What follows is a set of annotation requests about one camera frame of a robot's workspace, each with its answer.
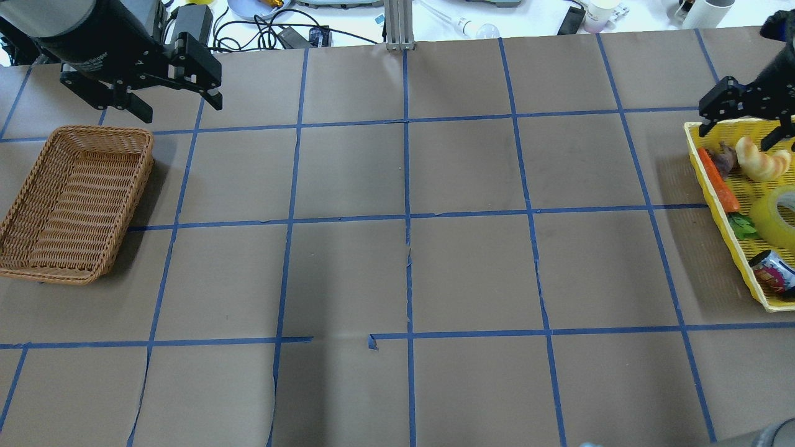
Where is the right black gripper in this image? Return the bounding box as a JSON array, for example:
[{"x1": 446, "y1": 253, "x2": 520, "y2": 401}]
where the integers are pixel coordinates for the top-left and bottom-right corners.
[{"x1": 698, "y1": 43, "x2": 794, "y2": 151}]

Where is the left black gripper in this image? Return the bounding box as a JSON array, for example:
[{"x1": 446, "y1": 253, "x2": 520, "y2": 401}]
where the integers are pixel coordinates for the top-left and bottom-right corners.
[{"x1": 60, "y1": 9, "x2": 222, "y2": 124}]

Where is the yellow tape roll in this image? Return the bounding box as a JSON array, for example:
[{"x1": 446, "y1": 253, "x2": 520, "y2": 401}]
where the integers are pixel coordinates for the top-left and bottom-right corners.
[{"x1": 749, "y1": 186, "x2": 794, "y2": 252}]

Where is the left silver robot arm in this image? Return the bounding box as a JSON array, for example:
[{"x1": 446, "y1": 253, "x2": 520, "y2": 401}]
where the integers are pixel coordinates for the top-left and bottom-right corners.
[{"x1": 1, "y1": 1, "x2": 222, "y2": 124}]

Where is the toy croissant bread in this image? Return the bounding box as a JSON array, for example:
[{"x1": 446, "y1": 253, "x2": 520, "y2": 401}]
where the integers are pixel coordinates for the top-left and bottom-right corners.
[{"x1": 735, "y1": 136, "x2": 793, "y2": 182}]

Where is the brown toy root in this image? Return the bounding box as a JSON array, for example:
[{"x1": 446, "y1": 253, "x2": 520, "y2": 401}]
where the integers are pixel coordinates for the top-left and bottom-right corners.
[{"x1": 708, "y1": 141, "x2": 739, "y2": 180}]

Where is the orange toy carrot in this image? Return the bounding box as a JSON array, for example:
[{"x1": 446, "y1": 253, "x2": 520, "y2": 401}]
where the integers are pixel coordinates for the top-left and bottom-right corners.
[{"x1": 697, "y1": 147, "x2": 759, "y2": 240}]

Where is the blue plate with brass part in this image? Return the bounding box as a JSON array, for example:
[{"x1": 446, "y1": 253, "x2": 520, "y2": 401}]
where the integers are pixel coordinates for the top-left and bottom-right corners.
[{"x1": 227, "y1": 0, "x2": 293, "y2": 22}]

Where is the brown wicker basket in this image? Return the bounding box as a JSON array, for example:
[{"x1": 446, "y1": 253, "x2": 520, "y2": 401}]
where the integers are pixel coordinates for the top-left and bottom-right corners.
[{"x1": 1, "y1": 125, "x2": 155, "y2": 286}]

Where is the white paper cup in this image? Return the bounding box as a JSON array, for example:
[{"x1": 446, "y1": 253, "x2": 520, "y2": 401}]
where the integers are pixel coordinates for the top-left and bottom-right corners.
[{"x1": 583, "y1": 0, "x2": 620, "y2": 34}]

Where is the white light bulb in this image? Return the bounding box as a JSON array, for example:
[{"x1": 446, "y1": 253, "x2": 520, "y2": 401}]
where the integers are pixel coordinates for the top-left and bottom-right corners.
[{"x1": 434, "y1": 9, "x2": 501, "y2": 39}]

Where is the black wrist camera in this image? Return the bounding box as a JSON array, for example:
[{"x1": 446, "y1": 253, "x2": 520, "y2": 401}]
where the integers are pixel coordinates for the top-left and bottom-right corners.
[{"x1": 759, "y1": 9, "x2": 794, "y2": 43}]

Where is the aluminium frame post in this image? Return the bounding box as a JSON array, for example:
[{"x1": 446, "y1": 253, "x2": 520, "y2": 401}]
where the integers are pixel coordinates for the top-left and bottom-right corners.
[{"x1": 383, "y1": 0, "x2": 416, "y2": 51}]

